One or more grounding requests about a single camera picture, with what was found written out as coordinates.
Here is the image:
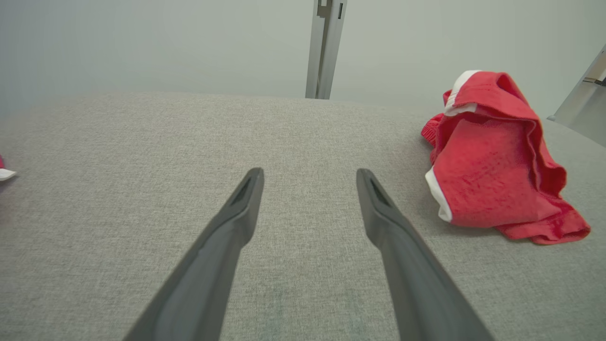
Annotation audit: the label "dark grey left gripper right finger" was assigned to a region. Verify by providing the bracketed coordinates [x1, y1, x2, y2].
[356, 168, 495, 341]

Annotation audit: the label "grey metal post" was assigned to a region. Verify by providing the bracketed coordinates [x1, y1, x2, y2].
[305, 0, 348, 100]

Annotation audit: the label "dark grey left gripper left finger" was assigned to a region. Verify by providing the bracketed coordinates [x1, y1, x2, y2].
[124, 167, 264, 341]

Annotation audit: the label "red basketball jersey white sleeves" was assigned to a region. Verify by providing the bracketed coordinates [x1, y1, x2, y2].
[0, 155, 18, 182]

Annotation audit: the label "red shorts with white trim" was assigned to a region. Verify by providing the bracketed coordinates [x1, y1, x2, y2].
[421, 70, 591, 245]

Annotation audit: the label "slanted grey metal frame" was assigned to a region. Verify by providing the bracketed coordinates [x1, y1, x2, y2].
[548, 45, 606, 147]

